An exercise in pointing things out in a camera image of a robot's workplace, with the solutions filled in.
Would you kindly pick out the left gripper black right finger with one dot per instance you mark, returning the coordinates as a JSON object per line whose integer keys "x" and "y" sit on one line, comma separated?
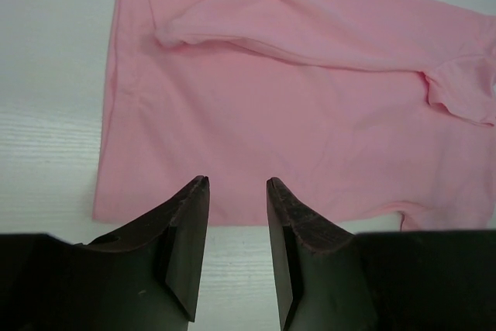
{"x": 327, "y": 278}

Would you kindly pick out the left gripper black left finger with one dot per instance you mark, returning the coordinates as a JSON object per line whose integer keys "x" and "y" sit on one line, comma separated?
{"x": 144, "y": 275}

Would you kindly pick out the pink t shirt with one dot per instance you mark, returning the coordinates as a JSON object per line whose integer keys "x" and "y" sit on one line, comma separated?
{"x": 361, "y": 107}

